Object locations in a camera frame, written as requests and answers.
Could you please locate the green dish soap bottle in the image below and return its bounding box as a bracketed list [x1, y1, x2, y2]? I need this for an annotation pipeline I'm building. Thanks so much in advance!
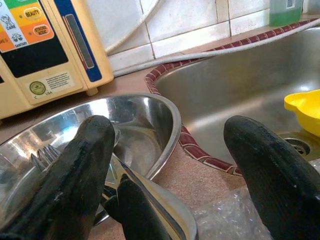
[268, 0, 303, 27]

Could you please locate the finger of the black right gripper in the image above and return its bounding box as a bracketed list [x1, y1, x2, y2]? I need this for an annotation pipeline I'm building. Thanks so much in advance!
[102, 173, 172, 240]

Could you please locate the white hose on wall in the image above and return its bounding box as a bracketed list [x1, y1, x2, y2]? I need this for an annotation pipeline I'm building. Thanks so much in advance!
[104, 0, 161, 55]

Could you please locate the grey hose along counter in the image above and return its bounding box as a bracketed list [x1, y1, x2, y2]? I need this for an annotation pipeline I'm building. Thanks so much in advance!
[113, 18, 320, 78]

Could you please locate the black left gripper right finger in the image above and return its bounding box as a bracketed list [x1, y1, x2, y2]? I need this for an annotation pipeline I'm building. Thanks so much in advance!
[223, 115, 320, 240]

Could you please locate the clear bubble wrap sheet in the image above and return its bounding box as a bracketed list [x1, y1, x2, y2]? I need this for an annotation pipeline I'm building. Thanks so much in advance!
[192, 159, 320, 240]

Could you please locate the steel spoon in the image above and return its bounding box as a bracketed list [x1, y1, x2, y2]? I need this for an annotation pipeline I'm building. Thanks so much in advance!
[109, 122, 200, 240]

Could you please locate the cream water ionizer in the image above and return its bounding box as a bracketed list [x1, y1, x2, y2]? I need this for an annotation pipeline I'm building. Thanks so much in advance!
[0, 0, 115, 120]

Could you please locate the yellow plastic cup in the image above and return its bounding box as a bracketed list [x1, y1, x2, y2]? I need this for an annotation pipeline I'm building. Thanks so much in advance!
[284, 89, 320, 138]

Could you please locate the stainless steel bowl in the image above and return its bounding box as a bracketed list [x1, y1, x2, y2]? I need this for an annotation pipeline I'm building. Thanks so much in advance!
[0, 93, 183, 226]

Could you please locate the steel fork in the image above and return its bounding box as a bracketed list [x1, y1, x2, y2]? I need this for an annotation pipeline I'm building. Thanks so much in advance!
[29, 144, 62, 173]

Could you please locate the stainless steel sink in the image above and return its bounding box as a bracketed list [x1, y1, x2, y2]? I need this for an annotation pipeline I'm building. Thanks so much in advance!
[152, 27, 320, 167]

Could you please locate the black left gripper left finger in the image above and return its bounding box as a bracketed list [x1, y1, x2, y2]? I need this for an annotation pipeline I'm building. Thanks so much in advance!
[0, 114, 116, 240]

